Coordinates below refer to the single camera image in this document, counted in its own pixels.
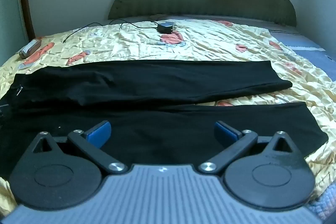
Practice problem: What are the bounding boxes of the yellow printed blanket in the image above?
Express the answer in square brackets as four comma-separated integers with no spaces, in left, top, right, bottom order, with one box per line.
[0,18,336,203]

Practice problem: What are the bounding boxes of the black pants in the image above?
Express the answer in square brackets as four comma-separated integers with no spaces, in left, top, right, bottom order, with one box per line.
[0,60,330,180]

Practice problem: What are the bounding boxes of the thin black adapter cable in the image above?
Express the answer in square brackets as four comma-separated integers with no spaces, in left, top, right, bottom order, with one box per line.
[63,18,159,44]

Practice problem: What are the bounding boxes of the grey rectangular case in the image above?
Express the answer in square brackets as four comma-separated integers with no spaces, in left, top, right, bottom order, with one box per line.
[18,39,42,59]

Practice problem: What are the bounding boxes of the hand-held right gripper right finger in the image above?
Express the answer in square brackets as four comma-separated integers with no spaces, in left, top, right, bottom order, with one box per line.
[198,120,303,174]

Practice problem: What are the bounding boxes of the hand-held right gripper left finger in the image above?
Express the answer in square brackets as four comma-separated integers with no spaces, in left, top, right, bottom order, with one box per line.
[31,120,129,174]

